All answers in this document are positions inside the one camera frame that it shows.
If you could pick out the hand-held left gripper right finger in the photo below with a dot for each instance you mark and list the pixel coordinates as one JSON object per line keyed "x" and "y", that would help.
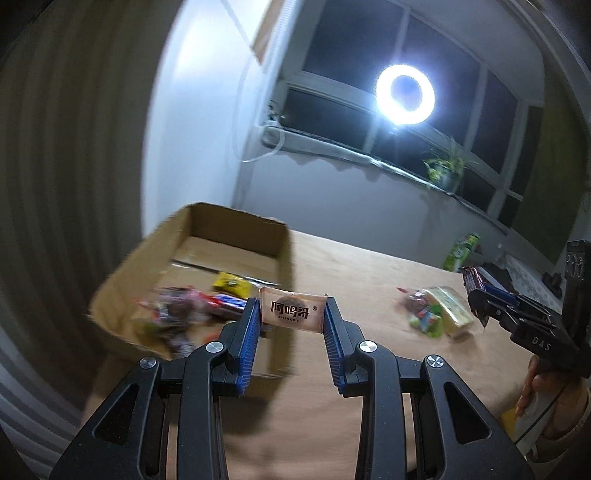
{"x": 332, "y": 346}

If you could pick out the person's right hand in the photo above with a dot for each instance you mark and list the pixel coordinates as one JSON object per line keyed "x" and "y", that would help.
{"x": 568, "y": 406}

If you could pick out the colourful snack packet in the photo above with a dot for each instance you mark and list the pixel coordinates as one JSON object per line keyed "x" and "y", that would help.
{"x": 182, "y": 344}

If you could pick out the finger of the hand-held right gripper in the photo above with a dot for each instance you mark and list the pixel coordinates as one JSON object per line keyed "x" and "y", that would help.
{"x": 494, "y": 309}
{"x": 521, "y": 302}

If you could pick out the white window frame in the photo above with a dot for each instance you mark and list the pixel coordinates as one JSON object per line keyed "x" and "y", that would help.
{"x": 332, "y": 85}

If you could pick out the green curtain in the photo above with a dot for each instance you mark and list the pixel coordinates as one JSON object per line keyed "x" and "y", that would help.
{"x": 554, "y": 184}

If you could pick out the potted green plant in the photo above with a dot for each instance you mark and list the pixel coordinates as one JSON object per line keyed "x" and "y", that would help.
{"x": 445, "y": 173}

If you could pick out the brown cardboard box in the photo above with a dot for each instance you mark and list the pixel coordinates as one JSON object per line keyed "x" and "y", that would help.
{"x": 231, "y": 230}

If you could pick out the beige snack packet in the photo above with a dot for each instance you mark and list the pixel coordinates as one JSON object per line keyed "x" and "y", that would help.
{"x": 291, "y": 309}

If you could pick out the green bottle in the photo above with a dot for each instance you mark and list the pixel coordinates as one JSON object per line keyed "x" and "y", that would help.
{"x": 457, "y": 254}

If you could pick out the grey windowsill cloth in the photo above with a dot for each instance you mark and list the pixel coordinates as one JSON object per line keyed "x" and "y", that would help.
{"x": 314, "y": 147}

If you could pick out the yellow candy packet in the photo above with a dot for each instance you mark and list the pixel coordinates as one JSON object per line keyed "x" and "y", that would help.
{"x": 233, "y": 284}

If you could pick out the beige cracker pack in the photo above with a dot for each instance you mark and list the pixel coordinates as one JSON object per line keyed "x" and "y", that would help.
{"x": 455, "y": 309}

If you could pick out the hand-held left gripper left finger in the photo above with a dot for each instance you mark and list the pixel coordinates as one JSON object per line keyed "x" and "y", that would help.
{"x": 247, "y": 341}

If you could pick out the person's right forearm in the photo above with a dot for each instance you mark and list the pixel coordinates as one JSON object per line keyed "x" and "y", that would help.
{"x": 568, "y": 447}

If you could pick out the white lace cloth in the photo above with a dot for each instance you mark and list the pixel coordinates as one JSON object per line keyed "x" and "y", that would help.
{"x": 521, "y": 277}

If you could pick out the white cabinet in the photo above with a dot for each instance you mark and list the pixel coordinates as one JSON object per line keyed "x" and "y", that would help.
{"x": 198, "y": 115}

